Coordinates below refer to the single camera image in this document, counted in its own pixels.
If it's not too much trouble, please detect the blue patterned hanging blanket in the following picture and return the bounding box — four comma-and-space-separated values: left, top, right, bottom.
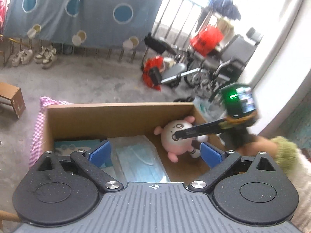
4, 0, 162, 50

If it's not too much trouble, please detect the blue rectangular carton box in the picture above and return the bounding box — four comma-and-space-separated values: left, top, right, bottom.
54, 139, 113, 168

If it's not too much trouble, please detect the black seat wooden chair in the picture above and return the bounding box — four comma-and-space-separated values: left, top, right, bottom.
0, 210, 21, 223

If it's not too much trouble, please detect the white fluffy sleeve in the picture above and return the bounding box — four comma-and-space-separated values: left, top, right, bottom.
271, 136, 311, 232

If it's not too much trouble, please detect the brown cardboard box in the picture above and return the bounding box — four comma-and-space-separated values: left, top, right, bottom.
41, 103, 209, 183

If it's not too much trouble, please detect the black tracking camera module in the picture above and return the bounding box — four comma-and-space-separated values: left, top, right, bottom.
220, 83, 257, 119

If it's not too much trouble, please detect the white brown sneaker pair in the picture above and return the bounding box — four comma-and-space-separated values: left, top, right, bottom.
34, 45, 58, 70

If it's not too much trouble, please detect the person right hand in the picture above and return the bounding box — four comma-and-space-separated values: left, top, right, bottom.
236, 135, 278, 158

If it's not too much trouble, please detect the red bag on floor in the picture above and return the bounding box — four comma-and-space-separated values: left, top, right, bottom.
142, 55, 165, 91

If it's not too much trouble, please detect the small brown wooden stool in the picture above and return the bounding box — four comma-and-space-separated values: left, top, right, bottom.
0, 82, 26, 119

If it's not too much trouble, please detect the pink white plush toy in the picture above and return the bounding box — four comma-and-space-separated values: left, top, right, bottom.
153, 116, 208, 163

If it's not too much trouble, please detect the wheelchair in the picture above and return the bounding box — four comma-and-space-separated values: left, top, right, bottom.
143, 28, 262, 102

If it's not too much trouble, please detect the white curtain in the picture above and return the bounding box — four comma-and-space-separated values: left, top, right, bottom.
235, 0, 310, 136

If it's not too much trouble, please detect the purple checkered tablecloth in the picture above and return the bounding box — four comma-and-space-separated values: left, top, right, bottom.
28, 96, 72, 169

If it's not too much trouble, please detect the white shoe pair left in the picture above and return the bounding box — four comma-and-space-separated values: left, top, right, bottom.
12, 49, 33, 67

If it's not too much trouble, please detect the blue face mask pack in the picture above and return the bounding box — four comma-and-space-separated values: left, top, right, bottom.
104, 136, 170, 185

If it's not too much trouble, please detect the red plastic bag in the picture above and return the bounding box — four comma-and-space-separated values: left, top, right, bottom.
190, 25, 224, 56

